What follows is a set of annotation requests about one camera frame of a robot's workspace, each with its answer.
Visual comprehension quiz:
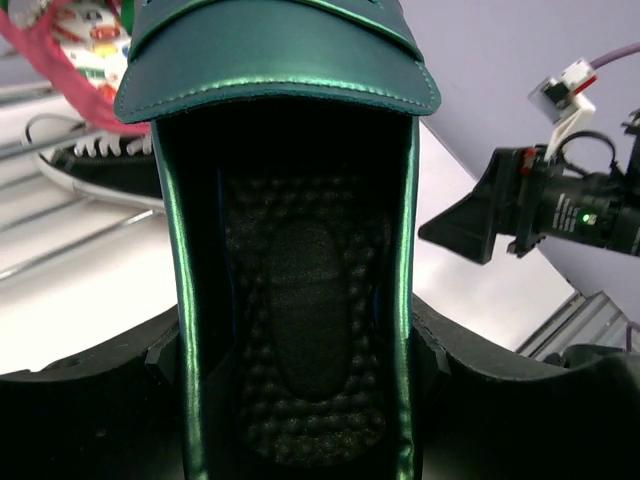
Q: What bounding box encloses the pink printed sandal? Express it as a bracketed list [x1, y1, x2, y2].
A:
[1, 1, 150, 136]

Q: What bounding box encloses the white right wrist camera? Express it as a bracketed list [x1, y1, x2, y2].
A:
[528, 59, 597, 159]

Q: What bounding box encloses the aluminium mounting rail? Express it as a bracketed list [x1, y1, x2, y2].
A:
[516, 292, 639, 360]

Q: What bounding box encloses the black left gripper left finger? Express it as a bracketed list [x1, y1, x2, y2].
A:
[1, 319, 184, 479]

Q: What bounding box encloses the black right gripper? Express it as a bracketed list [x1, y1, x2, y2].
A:
[418, 110, 639, 265]

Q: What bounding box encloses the cream chrome shoe rack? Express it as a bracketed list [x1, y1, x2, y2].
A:
[1, 82, 159, 284]

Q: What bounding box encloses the green loafer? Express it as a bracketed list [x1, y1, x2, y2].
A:
[115, 1, 440, 479]

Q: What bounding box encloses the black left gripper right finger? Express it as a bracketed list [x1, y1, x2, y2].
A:
[413, 299, 639, 479]

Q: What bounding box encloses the black canvas sneaker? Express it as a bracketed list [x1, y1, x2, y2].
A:
[32, 132, 165, 212]

